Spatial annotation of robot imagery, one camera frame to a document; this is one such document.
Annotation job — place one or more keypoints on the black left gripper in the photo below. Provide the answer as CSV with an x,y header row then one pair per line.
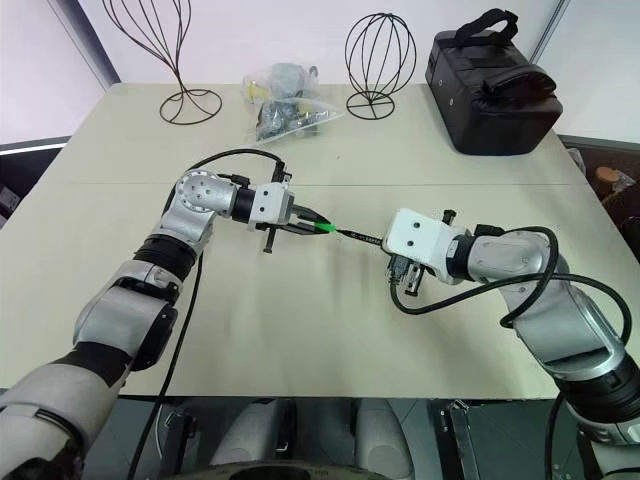
x,y
268,240

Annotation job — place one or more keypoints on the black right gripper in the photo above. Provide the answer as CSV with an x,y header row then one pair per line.
x,y
412,280

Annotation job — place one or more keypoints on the green marker cap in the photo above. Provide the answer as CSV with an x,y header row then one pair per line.
x,y
326,229

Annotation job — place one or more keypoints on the black marker pen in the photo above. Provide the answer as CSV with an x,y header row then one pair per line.
x,y
360,237

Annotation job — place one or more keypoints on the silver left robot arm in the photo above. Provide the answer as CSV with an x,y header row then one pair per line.
x,y
200,200

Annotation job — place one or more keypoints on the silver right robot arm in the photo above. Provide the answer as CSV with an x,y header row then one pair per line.
x,y
545,310

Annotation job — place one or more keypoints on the clear plastic bag of parts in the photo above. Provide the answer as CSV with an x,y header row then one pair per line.
x,y
285,105

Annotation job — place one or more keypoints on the black padded carry bag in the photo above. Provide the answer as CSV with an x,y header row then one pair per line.
x,y
490,110

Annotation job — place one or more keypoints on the dark rounded grey shape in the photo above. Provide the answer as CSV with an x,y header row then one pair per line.
x,y
250,435

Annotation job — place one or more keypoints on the brown background object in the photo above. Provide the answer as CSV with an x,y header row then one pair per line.
x,y
617,187

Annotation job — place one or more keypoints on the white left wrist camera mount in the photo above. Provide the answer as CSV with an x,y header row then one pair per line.
x,y
267,202

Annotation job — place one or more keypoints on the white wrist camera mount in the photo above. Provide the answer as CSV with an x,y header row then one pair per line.
x,y
267,202
415,235

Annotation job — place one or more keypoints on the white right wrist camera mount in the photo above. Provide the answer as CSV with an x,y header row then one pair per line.
x,y
415,235

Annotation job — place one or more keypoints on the black metal bracket strip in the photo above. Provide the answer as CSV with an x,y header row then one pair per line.
x,y
460,440

